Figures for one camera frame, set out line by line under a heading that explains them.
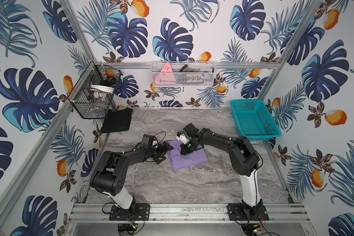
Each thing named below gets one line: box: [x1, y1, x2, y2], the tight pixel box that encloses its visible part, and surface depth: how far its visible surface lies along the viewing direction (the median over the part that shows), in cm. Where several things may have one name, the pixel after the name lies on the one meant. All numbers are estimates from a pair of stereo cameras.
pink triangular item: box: [152, 61, 177, 86], surface depth 92 cm
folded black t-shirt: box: [100, 107, 133, 134], surface depth 112 cm
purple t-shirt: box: [167, 140, 208, 172], surface depth 92 cm
